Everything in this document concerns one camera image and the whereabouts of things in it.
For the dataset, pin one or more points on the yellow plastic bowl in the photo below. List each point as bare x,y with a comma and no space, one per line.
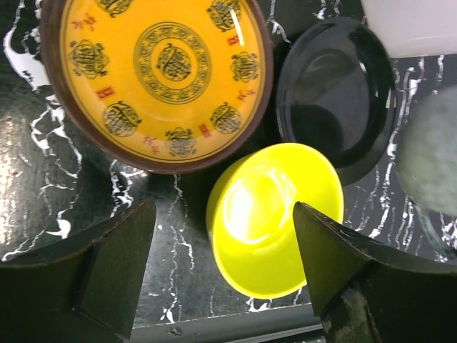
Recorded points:
249,216

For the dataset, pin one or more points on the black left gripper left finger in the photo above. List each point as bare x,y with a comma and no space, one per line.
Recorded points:
82,289

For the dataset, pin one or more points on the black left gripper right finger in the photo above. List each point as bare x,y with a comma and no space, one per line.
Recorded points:
365,291

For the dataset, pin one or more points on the grey ceramic mug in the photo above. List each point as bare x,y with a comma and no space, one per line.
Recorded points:
426,162

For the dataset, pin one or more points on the amber transparent plate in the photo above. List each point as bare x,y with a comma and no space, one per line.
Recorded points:
170,87

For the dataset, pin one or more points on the black saucer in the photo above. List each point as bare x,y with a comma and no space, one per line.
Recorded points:
336,93

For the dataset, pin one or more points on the translucent white plastic bin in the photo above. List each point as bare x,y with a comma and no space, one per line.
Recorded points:
413,28

